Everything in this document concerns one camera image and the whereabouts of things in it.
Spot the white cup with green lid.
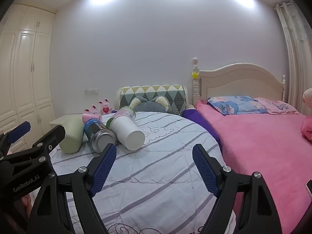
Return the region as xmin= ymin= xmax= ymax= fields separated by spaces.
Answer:
xmin=106 ymin=116 xmax=146 ymax=151

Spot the pink plush doll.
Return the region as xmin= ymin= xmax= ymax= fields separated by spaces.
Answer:
xmin=300 ymin=88 xmax=312 ymax=142

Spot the cream wooden headboard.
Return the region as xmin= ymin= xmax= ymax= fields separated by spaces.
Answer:
xmin=191 ymin=58 xmax=287 ymax=108

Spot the striped white quilt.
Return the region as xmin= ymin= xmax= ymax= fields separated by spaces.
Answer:
xmin=49 ymin=111 xmax=237 ymax=234

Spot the pink blanket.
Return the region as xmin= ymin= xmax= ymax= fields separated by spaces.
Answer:
xmin=195 ymin=101 xmax=312 ymax=234

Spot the cream wardrobe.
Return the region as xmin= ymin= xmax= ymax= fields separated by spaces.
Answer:
xmin=0 ymin=4 xmax=57 ymax=152

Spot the cream curtain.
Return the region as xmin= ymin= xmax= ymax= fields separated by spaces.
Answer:
xmin=275 ymin=1 xmax=312 ymax=117

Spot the diamond pattern headboard cover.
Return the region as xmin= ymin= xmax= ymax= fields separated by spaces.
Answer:
xmin=119 ymin=85 xmax=188 ymax=116

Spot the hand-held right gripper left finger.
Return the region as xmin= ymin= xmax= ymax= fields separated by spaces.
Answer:
xmin=26 ymin=143 xmax=117 ymax=234

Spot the purple blanket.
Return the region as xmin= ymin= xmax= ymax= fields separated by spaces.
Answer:
xmin=182 ymin=108 xmax=222 ymax=152

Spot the pink pillow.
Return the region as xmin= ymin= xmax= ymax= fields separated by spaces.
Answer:
xmin=253 ymin=97 xmax=299 ymax=115

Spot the grey bear pillow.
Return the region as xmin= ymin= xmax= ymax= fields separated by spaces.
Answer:
xmin=128 ymin=96 xmax=171 ymax=114

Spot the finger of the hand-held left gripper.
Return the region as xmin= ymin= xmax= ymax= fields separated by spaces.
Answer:
xmin=0 ymin=121 xmax=32 ymax=156
xmin=0 ymin=125 xmax=66 ymax=174

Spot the blue floral pillow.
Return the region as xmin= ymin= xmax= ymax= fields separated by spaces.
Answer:
xmin=207 ymin=96 xmax=268 ymax=115

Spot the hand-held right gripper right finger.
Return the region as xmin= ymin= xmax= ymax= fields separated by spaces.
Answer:
xmin=192 ymin=143 xmax=284 ymax=234

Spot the dark blue steel cup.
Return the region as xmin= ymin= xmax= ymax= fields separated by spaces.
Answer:
xmin=84 ymin=118 xmax=117 ymax=154

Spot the light green cup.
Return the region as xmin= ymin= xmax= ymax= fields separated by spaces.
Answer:
xmin=59 ymin=117 xmax=86 ymax=154

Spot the curtain rod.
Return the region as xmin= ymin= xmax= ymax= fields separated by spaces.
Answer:
xmin=274 ymin=0 xmax=295 ymax=11

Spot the pink plush bunny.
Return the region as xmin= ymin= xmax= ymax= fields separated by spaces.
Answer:
xmin=84 ymin=105 xmax=99 ymax=115
xmin=98 ymin=99 xmax=112 ymax=115

